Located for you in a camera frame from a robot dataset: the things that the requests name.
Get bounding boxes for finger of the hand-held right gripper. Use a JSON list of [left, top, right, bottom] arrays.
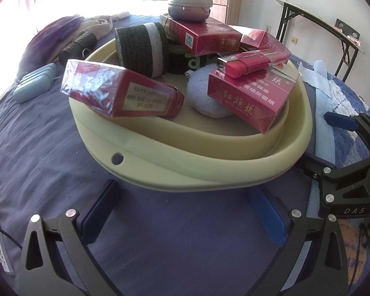
[[297, 153, 370, 207], [324, 112, 370, 148]]

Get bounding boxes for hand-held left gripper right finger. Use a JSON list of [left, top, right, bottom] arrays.
[[248, 188, 349, 296]]

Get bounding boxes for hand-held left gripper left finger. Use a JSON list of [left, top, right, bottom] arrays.
[[18, 179, 124, 296]]

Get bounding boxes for red cigarette box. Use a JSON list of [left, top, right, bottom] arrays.
[[207, 66, 297, 134], [240, 28, 292, 66], [160, 14, 243, 54], [60, 59, 185, 118]]

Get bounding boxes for pale yellow plastic basin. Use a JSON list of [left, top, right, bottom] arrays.
[[68, 38, 313, 189]]

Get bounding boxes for red lighter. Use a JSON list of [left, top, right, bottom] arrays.
[[217, 50, 273, 78]]

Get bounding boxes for pale blue plush ball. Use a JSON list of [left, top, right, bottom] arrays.
[[186, 66, 235, 118]]

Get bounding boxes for black foam cylinder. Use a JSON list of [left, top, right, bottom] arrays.
[[166, 41, 218, 75], [115, 22, 170, 78]]

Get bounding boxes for small grey lidded pot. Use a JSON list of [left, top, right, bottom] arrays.
[[167, 0, 213, 22]]

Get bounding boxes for blue checkered quilted blanket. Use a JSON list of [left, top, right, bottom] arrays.
[[288, 54, 370, 287]]

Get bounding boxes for black-legged folding table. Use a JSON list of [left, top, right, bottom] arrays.
[[273, 0, 366, 77]]

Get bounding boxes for blue-grey case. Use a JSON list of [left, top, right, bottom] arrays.
[[13, 62, 58, 104]]

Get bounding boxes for wooden wardrobe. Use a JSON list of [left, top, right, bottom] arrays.
[[197, 0, 244, 25]]

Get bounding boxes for black fabric roll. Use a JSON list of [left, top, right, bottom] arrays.
[[58, 32, 98, 67]]

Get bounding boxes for purple cloth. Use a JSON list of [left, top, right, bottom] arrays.
[[17, 15, 84, 79]]

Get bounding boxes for beige cloth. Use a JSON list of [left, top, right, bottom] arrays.
[[74, 12, 131, 42]]

